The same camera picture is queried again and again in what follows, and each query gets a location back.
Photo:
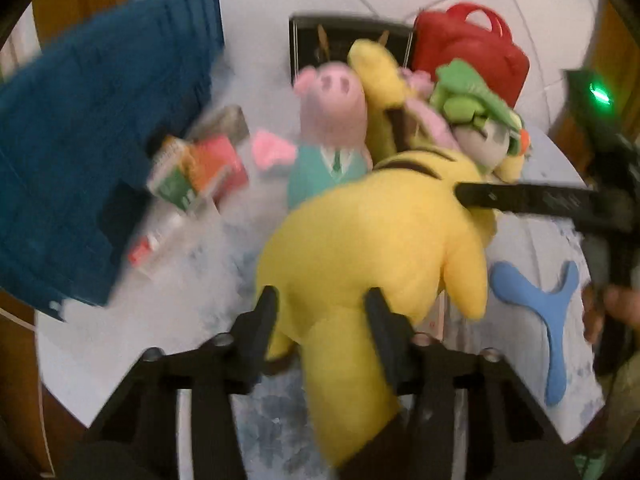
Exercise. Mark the black framed picture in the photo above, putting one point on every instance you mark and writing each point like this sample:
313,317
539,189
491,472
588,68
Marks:
320,38

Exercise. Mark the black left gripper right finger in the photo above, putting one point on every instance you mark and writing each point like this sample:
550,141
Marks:
401,350

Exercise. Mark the yellow plush toy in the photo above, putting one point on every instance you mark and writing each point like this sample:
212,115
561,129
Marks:
399,228

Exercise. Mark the blue boomerang toy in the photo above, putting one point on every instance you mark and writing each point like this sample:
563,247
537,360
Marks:
510,286

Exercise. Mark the blue plastic crate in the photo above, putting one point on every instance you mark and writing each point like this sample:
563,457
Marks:
78,129

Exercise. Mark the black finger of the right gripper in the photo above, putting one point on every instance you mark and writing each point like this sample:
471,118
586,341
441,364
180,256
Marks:
542,200

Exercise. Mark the green and orange box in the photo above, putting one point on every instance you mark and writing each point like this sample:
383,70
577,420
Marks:
191,174

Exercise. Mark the green hat plush toy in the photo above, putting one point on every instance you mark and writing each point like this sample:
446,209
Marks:
485,128

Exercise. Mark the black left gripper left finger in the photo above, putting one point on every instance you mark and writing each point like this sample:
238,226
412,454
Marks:
241,351

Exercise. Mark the red and white box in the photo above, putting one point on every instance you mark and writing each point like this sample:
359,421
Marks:
165,234

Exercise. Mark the red plastic case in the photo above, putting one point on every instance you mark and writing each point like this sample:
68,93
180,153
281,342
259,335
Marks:
476,35

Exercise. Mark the person hand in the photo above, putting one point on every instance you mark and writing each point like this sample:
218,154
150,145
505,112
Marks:
622,304

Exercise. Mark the pink pig plush toy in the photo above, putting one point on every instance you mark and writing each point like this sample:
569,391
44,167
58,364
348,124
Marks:
331,149

